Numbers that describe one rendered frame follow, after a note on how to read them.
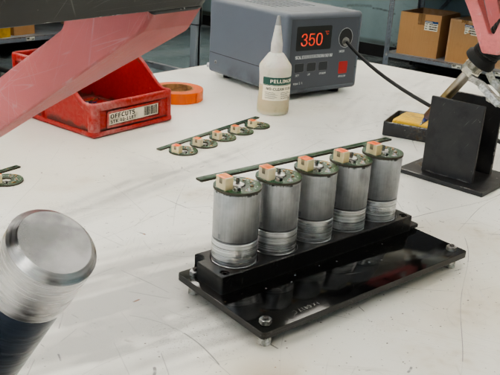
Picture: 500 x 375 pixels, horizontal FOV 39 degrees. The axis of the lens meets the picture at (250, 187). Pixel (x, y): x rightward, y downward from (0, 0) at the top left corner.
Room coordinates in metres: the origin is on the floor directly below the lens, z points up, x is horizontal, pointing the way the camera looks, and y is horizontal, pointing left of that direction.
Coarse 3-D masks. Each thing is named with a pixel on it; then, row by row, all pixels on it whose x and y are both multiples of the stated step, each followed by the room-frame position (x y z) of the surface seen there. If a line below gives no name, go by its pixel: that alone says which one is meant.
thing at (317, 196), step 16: (304, 176) 0.36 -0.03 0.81; (320, 176) 0.36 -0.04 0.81; (336, 176) 0.37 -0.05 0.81; (304, 192) 0.36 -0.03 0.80; (320, 192) 0.36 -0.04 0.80; (304, 208) 0.36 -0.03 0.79; (320, 208) 0.36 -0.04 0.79; (304, 224) 0.36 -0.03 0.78; (320, 224) 0.36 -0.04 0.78; (304, 240) 0.36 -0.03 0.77; (320, 240) 0.36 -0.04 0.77
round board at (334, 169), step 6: (318, 162) 0.38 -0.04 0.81; (324, 162) 0.38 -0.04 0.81; (330, 162) 0.38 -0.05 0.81; (318, 168) 0.37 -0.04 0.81; (324, 168) 0.37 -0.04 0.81; (330, 168) 0.37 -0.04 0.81; (336, 168) 0.37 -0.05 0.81; (306, 174) 0.36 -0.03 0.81; (312, 174) 0.36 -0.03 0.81; (318, 174) 0.36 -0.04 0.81; (324, 174) 0.36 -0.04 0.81; (330, 174) 0.36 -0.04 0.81
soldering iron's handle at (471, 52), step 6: (498, 24) 0.54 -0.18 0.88; (492, 30) 0.54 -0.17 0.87; (474, 48) 0.55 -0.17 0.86; (480, 48) 0.54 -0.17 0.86; (468, 54) 0.55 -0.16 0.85; (474, 54) 0.54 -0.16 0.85; (480, 54) 0.54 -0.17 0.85; (486, 54) 0.54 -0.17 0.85; (492, 54) 0.54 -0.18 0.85; (474, 60) 0.54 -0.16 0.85; (480, 60) 0.54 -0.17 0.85; (486, 60) 0.54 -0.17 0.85; (492, 60) 0.54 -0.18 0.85; (498, 60) 0.54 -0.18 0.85; (480, 66) 0.54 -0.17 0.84; (486, 66) 0.54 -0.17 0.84; (492, 66) 0.54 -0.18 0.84
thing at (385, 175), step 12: (372, 168) 0.40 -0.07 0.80; (384, 168) 0.40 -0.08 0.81; (396, 168) 0.40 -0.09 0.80; (372, 180) 0.40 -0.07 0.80; (384, 180) 0.40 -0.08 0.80; (396, 180) 0.40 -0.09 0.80; (372, 192) 0.40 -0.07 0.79; (384, 192) 0.40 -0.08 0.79; (396, 192) 0.40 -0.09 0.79; (372, 204) 0.40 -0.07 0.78; (384, 204) 0.40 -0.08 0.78; (396, 204) 0.41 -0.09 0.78; (372, 216) 0.40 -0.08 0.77; (384, 216) 0.40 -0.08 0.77
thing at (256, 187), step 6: (234, 180) 0.34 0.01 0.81; (240, 180) 0.35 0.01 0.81; (246, 180) 0.35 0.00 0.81; (252, 180) 0.35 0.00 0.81; (246, 186) 0.34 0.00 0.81; (252, 186) 0.34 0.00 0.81; (258, 186) 0.34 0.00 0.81; (222, 192) 0.33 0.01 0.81; (228, 192) 0.33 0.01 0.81; (234, 192) 0.33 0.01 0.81; (240, 192) 0.33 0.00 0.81; (246, 192) 0.33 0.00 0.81; (252, 192) 0.33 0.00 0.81; (258, 192) 0.33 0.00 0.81
